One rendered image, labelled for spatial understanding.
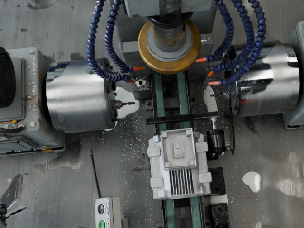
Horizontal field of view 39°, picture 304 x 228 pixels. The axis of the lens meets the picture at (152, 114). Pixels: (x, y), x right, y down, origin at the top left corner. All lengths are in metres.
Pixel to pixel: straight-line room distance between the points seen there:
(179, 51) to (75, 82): 0.38
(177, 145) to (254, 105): 0.29
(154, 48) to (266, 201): 0.79
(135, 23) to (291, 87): 0.56
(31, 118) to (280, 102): 0.80
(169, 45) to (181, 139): 0.35
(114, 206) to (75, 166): 0.37
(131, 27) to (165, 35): 0.45
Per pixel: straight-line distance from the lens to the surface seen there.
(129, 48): 1.43
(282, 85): 1.41
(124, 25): 1.51
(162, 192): 1.36
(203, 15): 1.50
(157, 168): 1.39
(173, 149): 1.35
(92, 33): 1.15
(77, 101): 1.38
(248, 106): 1.42
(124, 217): 1.65
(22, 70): 1.45
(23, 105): 1.41
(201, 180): 1.38
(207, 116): 1.47
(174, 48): 1.16
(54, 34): 1.89
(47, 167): 1.73
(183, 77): 1.62
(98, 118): 1.40
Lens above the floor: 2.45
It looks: 75 degrees down
